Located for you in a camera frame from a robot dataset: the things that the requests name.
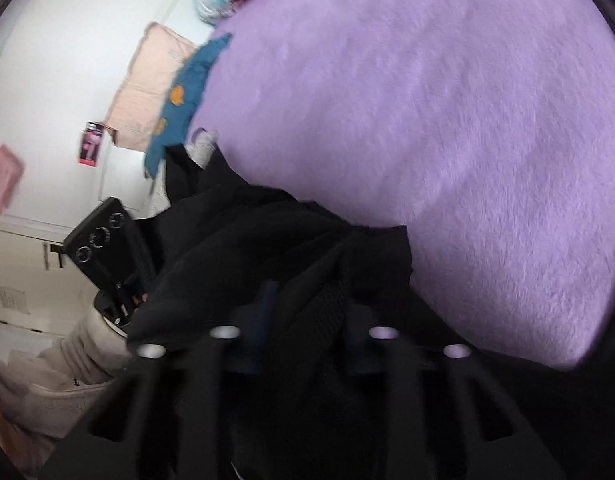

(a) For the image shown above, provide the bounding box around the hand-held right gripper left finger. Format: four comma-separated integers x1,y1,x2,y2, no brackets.
38,280,281,480

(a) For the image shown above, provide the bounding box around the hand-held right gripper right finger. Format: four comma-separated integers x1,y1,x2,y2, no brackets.
337,305,568,480

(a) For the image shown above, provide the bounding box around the black garment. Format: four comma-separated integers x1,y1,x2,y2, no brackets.
125,142,615,480

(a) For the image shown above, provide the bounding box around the cream cabinet door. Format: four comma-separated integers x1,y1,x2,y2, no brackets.
0,222,101,336

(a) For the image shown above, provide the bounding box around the pink picture card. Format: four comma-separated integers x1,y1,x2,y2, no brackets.
78,121,106,167

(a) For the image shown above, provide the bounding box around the pink cloth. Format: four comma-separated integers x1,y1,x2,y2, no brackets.
0,144,26,220

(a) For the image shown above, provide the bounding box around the teal cloth with orange patches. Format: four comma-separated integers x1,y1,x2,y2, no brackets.
144,33,233,178

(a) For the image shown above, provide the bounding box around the person's beige clothing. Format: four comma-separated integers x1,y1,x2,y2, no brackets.
0,350,118,468

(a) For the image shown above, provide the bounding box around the purple fleece blanket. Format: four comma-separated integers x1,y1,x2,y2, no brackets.
190,0,615,371

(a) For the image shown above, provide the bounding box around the cabinet door handle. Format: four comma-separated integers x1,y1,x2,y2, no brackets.
42,241,64,272

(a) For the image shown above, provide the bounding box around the peach cloth on wall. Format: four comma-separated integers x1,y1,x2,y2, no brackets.
104,21,198,152

